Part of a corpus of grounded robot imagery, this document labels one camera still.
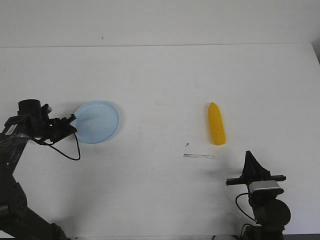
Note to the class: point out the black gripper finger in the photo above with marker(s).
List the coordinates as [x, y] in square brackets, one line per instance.
[256, 169]
[66, 120]
[248, 167]

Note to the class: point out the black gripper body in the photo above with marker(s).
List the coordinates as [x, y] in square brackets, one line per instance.
[54, 131]
[247, 181]

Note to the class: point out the light blue round plate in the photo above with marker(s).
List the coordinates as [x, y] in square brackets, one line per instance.
[96, 121]

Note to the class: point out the yellow corn cob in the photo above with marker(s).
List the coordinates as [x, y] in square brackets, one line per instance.
[216, 125]

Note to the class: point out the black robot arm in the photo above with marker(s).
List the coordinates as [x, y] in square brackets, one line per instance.
[31, 124]
[270, 215]

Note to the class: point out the clear tape strip on table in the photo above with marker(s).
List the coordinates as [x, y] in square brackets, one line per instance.
[198, 156]

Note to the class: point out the white object at bottom edge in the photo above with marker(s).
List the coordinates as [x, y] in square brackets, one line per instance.
[224, 237]

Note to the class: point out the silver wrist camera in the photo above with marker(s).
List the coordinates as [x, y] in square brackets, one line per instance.
[265, 185]

